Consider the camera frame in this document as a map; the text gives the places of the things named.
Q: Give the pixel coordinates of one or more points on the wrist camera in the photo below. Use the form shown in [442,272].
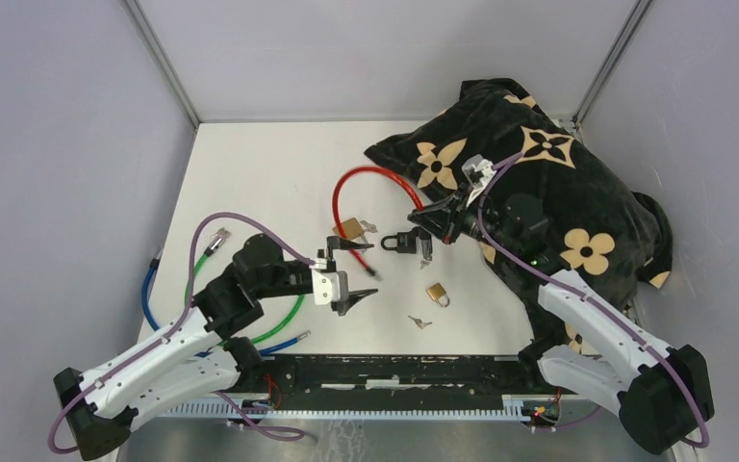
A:
[479,173]
[330,284]

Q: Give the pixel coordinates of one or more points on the small brass padlock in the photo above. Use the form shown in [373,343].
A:
[437,293]

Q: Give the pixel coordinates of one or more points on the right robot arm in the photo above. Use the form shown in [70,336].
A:
[660,394]

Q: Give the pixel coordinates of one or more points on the large brass padlock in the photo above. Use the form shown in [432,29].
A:
[351,229]

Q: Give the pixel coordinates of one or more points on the red cable lock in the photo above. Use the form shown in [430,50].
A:
[335,198]

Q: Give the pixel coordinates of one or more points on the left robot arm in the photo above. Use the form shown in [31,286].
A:
[199,352]

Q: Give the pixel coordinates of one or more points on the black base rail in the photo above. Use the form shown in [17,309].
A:
[368,383]

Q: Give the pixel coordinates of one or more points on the large padlock keys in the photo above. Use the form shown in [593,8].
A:
[368,227]

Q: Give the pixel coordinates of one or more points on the black floral blanket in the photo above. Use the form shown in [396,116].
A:
[559,206]

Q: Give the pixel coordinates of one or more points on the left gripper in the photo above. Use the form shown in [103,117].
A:
[342,243]

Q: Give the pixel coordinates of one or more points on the small padlock keys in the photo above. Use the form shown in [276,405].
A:
[419,323]

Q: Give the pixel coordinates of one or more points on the red cable lock keys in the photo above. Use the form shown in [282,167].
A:
[426,250]

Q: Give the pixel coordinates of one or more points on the blue cable lock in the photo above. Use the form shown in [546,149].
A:
[146,287]

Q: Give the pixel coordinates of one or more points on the black padlock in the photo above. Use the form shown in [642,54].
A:
[405,242]

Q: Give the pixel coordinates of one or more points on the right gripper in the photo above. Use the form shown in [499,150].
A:
[445,218]

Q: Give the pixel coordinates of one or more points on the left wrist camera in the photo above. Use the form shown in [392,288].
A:
[330,284]

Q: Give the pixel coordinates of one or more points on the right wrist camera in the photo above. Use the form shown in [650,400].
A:
[479,173]

